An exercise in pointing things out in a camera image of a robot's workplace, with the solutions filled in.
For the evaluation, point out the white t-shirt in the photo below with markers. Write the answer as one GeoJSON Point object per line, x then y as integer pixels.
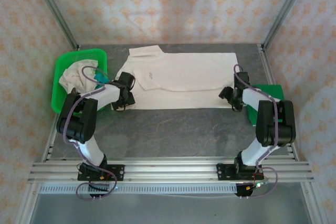
{"type": "Point", "coordinates": [183, 82]}

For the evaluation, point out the green plastic basket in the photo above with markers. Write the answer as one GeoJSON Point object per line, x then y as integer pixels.
{"type": "Point", "coordinates": [78, 54]}

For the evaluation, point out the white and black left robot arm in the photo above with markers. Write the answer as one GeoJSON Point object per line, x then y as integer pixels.
{"type": "Point", "coordinates": [105, 96]}

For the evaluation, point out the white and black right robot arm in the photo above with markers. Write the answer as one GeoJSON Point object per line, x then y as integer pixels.
{"type": "Point", "coordinates": [252, 95]}

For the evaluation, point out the crumpled teal t-shirt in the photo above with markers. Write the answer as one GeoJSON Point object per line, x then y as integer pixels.
{"type": "Point", "coordinates": [101, 77]}

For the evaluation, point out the folded green t-shirt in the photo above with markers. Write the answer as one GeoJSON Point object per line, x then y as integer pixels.
{"type": "Point", "coordinates": [273, 90]}

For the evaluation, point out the crumpled cream t-shirt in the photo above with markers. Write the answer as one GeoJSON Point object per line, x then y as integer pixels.
{"type": "Point", "coordinates": [71, 77]}

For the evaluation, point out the aluminium mounting beam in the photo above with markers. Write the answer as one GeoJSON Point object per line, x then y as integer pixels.
{"type": "Point", "coordinates": [170, 171]}

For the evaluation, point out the aluminium table side rail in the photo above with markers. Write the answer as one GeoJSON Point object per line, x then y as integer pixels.
{"type": "Point", "coordinates": [48, 153]}
{"type": "Point", "coordinates": [267, 66]}

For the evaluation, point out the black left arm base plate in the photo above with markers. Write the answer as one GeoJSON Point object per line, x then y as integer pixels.
{"type": "Point", "coordinates": [119, 172]}

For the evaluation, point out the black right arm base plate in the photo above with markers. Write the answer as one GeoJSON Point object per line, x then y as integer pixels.
{"type": "Point", "coordinates": [223, 172]}

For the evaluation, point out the aluminium frame post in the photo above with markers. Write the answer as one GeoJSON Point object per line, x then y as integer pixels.
{"type": "Point", "coordinates": [286, 6]}
{"type": "Point", "coordinates": [52, 6]}

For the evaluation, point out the aluminium frame leg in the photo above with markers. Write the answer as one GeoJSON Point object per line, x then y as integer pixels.
{"type": "Point", "coordinates": [313, 203]}
{"type": "Point", "coordinates": [30, 203]}

